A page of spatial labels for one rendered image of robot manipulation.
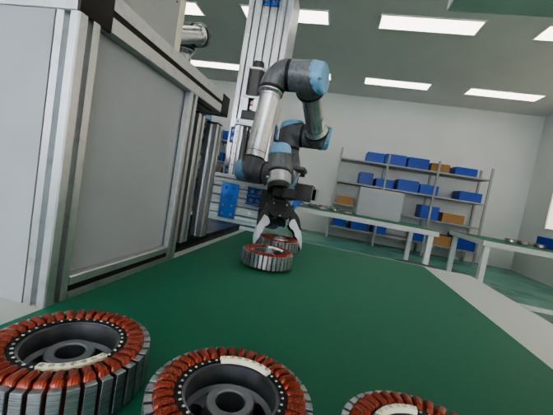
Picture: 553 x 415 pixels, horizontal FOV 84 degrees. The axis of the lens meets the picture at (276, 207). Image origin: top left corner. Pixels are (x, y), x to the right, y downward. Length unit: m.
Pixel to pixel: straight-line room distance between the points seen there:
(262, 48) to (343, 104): 5.91
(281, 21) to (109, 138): 1.60
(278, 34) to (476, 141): 6.64
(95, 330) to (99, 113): 0.26
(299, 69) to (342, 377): 1.03
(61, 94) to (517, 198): 8.25
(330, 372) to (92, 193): 0.36
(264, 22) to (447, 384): 1.84
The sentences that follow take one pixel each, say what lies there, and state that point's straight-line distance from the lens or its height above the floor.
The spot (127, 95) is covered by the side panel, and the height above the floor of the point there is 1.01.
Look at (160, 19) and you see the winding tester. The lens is 0.80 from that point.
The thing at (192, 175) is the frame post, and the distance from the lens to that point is 0.68.
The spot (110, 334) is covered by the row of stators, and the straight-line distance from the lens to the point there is 0.31.
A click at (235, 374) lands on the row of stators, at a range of 0.28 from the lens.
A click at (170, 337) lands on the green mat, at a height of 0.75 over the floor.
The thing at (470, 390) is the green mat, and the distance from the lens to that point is 0.43.
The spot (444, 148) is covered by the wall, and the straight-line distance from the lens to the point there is 7.86.
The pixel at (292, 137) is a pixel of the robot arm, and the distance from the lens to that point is 1.55.
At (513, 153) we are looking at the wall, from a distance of 8.36.
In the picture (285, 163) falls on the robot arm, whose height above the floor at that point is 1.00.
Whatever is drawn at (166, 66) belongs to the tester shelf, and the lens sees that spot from 0.55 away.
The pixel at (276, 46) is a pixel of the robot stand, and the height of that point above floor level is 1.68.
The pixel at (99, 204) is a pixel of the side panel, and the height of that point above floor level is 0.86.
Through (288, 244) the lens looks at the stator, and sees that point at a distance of 0.81.
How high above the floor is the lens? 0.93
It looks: 4 degrees down
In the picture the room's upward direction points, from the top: 10 degrees clockwise
